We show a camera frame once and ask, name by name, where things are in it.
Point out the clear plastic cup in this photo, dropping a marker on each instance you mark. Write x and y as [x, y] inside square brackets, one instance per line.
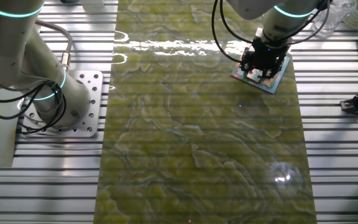
[343, 12]

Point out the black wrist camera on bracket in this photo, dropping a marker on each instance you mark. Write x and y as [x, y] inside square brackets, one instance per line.
[323, 4]

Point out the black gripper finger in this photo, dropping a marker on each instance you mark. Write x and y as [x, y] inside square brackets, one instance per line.
[267, 73]
[245, 65]

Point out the bus picture puzzle board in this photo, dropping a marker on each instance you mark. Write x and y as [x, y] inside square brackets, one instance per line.
[270, 87]

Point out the colourful jigsaw puzzle piece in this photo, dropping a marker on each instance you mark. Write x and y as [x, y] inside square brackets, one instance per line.
[255, 75]

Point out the green marble pattern mat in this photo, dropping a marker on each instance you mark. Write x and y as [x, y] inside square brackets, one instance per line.
[182, 140]

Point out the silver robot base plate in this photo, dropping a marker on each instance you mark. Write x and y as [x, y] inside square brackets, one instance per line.
[93, 93]

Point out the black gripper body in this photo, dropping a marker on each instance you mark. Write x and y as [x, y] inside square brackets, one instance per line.
[266, 54]

